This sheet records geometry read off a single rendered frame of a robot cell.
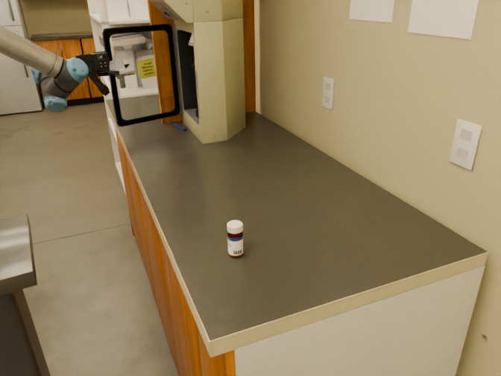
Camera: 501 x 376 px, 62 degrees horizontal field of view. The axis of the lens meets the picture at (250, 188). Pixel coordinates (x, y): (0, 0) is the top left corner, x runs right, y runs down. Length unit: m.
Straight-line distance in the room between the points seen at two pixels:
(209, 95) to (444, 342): 1.17
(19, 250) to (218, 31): 1.02
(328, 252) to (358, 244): 0.09
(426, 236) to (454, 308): 0.19
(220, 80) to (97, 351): 1.37
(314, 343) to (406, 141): 0.67
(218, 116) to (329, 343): 1.07
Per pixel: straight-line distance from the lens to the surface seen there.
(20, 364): 1.35
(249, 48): 2.14
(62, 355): 2.26
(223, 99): 1.73
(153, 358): 2.11
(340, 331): 0.97
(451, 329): 1.24
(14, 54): 1.54
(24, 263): 1.14
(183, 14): 1.65
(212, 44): 1.68
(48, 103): 1.65
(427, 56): 1.25
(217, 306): 0.88
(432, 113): 1.24
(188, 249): 1.06
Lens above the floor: 1.52
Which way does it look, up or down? 26 degrees down
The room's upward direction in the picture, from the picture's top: 1 degrees counter-clockwise
